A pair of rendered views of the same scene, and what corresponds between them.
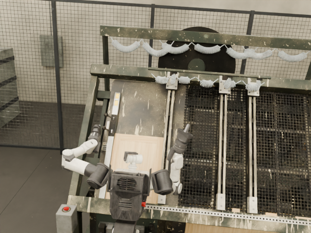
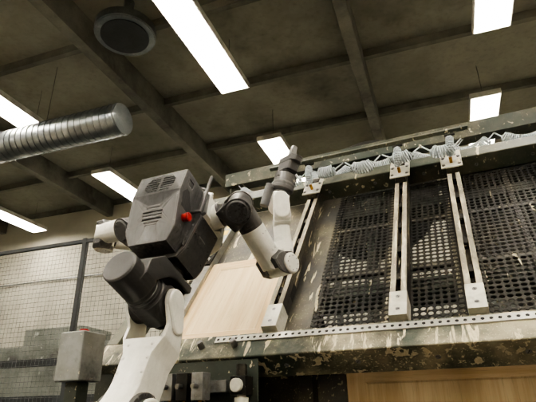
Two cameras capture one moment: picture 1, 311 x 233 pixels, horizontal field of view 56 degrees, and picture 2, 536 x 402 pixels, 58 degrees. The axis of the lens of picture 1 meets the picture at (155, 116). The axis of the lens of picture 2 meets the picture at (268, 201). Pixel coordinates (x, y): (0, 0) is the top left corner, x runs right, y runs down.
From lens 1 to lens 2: 1.92 m
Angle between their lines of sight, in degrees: 48
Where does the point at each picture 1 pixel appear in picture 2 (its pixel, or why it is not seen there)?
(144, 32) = not seen: hidden behind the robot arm
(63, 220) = (69, 344)
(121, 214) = (142, 234)
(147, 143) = not seen: hidden behind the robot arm
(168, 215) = (280, 345)
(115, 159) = (203, 293)
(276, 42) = (489, 124)
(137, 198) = (171, 198)
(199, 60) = not seen: hidden behind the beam
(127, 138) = (233, 266)
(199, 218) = (348, 340)
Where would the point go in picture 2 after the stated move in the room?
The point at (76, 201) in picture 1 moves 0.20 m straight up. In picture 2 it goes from (115, 351) to (120, 303)
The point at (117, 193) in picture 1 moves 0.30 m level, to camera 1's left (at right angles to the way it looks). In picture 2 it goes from (142, 199) to (72, 212)
